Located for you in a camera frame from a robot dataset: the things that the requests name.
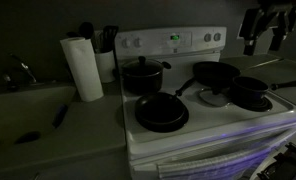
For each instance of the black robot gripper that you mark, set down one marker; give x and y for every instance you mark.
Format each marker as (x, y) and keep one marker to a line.
(278, 15)

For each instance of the glass pot lid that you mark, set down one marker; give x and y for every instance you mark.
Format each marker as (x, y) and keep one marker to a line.
(216, 100)

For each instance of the white electric stove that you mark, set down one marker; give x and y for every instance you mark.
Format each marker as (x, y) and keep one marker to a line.
(208, 126)

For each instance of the black lidded stock pot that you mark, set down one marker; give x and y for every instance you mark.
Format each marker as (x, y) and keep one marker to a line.
(143, 75)

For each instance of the small dark saucepan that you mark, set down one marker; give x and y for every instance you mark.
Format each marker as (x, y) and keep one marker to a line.
(248, 89)

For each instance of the large black skillet rear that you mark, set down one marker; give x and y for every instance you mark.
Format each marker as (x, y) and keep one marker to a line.
(215, 74)

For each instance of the striped oven towel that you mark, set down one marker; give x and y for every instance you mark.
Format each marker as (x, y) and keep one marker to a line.
(234, 162)

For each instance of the black frying pan front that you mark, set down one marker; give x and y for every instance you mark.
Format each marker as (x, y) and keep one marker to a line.
(163, 109)

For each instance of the black slotted spatula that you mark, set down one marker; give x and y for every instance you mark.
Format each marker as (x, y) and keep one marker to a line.
(109, 34)

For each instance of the white utensil crock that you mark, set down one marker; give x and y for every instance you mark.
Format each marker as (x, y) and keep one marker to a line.
(106, 65)

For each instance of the black ladle spoon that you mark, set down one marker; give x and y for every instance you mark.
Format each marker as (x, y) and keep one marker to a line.
(86, 30)

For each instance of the white paper towel roll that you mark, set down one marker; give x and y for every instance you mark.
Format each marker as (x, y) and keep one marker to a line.
(80, 56)

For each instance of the kitchen sink basin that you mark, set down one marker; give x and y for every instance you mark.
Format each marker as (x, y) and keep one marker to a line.
(31, 114)

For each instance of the chrome sink faucet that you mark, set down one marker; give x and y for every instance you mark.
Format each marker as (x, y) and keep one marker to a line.
(11, 84)

